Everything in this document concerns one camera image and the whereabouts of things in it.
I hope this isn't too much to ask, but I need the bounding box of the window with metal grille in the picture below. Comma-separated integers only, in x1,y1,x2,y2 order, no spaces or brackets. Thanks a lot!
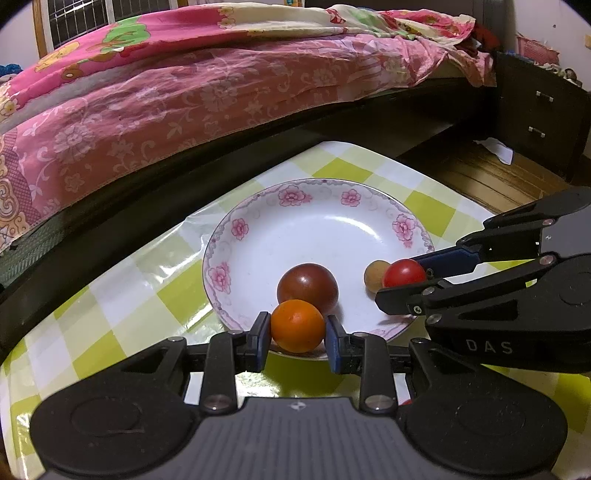
34,0,185,58

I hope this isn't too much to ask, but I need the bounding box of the printed pink and cream blanket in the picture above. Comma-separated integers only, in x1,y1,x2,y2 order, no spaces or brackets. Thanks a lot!
0,1,476,134

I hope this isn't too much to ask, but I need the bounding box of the pink floral bed sheet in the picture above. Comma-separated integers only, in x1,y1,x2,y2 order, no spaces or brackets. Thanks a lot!
0,34,497,254

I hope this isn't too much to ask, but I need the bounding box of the dark nightstand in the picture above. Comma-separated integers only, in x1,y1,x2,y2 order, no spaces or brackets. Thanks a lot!
494,51,591,185

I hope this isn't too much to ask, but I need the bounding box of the red tomato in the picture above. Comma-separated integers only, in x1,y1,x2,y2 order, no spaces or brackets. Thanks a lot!
382,259,428,289

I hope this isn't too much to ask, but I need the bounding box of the dark brown tomato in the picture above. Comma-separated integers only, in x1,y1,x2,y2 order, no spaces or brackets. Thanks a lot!
277,263,340,315

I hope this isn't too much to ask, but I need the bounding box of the small orange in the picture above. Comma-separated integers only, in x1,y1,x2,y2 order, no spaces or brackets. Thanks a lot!
270,299,326,354

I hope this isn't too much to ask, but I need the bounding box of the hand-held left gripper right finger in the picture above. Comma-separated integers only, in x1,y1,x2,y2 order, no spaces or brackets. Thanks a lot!
324,315,479,415

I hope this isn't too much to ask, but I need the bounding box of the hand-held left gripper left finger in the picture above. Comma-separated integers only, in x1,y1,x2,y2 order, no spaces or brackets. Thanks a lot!
110,312,271,415

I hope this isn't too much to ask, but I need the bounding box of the white paper scrap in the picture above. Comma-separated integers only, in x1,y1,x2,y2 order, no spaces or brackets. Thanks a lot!
473,137,514,165

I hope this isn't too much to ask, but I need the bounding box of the tan longan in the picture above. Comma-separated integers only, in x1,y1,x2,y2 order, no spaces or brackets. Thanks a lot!
364,260,392,293

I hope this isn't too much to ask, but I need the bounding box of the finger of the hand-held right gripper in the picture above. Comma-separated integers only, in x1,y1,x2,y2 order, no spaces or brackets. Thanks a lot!
409,187,591,276
375,254,562,329

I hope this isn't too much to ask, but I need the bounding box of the dark bed frame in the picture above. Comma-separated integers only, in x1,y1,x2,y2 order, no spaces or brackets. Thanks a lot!
0,76,502,361

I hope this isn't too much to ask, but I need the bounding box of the dark red cloth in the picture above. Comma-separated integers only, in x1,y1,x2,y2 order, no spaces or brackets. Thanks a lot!
473,22,505,54

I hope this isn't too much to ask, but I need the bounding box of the white floral plate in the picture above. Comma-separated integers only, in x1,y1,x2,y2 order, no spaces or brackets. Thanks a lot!
202,178,435,358

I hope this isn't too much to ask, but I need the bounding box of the pink basket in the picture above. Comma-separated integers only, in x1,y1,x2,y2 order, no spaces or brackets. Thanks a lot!
516,34,561,65

